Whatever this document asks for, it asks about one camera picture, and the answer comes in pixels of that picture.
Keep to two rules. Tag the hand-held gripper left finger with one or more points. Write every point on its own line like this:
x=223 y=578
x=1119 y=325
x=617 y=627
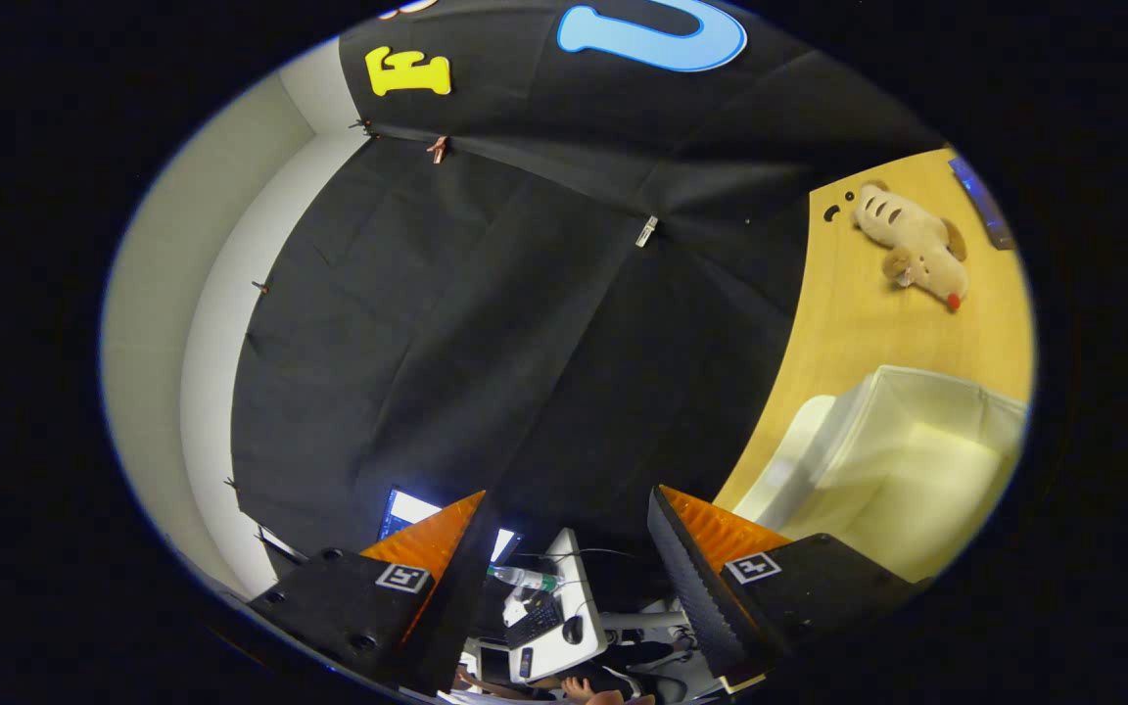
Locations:
x=456 y=607

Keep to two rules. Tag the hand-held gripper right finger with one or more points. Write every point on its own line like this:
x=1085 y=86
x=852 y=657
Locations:
x=691 y=587

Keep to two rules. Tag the fabric storage box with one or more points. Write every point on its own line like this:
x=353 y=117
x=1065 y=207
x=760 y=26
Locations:
x=907 y=470

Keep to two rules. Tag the clear water bottle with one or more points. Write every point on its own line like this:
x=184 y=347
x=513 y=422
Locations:
x=523 y=578

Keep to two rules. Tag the black keyboard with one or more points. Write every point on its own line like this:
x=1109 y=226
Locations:
x=535 y=623

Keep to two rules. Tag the dark phone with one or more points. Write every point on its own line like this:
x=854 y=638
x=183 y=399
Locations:
x=525 y=663

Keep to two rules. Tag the computer monitor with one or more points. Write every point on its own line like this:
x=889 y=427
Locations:
x=409 y=509

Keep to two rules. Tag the white office desk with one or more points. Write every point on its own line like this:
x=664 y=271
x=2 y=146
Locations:
x=569 y=592

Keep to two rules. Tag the black computer mouse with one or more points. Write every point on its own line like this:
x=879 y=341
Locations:
x=572 y=630

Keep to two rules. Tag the white clip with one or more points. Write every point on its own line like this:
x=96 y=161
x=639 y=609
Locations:
x=646 y=231

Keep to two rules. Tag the beige plush toy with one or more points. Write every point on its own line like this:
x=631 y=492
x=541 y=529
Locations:
x=912 y=240

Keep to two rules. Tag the pink clip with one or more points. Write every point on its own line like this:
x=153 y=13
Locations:
x=438 y=149

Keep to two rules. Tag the blue cover book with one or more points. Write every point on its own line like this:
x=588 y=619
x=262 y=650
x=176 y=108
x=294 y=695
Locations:
x=980 y=201

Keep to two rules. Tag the row of black clips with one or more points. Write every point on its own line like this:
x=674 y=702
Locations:
x=361 y=125

